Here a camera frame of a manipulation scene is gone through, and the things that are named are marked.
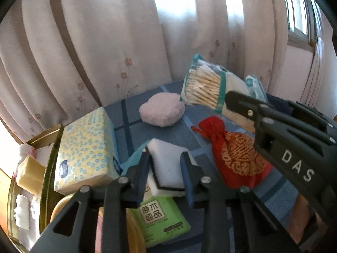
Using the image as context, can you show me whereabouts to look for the white sheer curtain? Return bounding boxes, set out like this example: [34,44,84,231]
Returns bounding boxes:
[311,37,337,107]

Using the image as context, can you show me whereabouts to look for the yellow sponge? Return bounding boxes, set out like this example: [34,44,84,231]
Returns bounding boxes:
[16,155,47,196]

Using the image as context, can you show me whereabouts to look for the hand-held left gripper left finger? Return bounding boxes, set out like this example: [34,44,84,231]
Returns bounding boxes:
[32,151,151,253]

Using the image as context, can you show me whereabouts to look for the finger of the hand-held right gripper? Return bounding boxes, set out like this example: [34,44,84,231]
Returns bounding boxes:
[267,95,337,140]
[226,90,337,151]

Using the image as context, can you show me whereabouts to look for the red gold embroidered pouch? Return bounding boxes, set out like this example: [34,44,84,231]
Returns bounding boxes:
[191,116,274,189]

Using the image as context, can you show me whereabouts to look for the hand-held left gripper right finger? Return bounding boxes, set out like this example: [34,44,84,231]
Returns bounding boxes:
[180,153,301,253]

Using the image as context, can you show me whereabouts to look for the pink floral curtain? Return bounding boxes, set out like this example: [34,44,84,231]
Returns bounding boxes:
[0,0,289,148]

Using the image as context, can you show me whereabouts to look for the window with metal frame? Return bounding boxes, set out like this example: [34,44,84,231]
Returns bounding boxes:
[279,0,325,54]

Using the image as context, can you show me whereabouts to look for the gold rectangular tin box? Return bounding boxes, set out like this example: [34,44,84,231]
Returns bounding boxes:
[7,124,66,253]

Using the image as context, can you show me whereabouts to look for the round gold lid pink label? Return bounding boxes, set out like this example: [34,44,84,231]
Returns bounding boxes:
[49,195,148,253]

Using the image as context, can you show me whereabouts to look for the white sponge block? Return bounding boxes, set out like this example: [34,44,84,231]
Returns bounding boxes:
[143,138,201,198]

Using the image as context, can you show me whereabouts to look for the blue checked tablecloth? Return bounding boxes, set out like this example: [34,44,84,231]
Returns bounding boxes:
[103,79,316,253]

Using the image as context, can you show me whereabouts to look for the clear wet wipes pack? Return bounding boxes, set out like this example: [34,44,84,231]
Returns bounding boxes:
[245,74,268,102]

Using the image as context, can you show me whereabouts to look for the yellow dotted tissue pack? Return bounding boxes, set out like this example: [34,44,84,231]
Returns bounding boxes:
[54,107,122,197]

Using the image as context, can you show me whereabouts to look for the person's right hand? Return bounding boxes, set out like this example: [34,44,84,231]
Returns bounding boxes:
[286,192,325,236]

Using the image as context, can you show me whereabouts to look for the pink fluffy cloth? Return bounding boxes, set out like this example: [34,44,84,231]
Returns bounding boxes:
[139,93,186,128]

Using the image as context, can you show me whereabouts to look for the teal cloth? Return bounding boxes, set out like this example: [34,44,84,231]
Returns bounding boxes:
[120,148,148,176]

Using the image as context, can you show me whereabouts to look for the cotton swab pack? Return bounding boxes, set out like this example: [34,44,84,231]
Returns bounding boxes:
[180,54,251,120]

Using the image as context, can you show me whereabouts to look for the green tissue packet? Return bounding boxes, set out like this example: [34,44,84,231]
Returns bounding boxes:
[131,195,191,246]

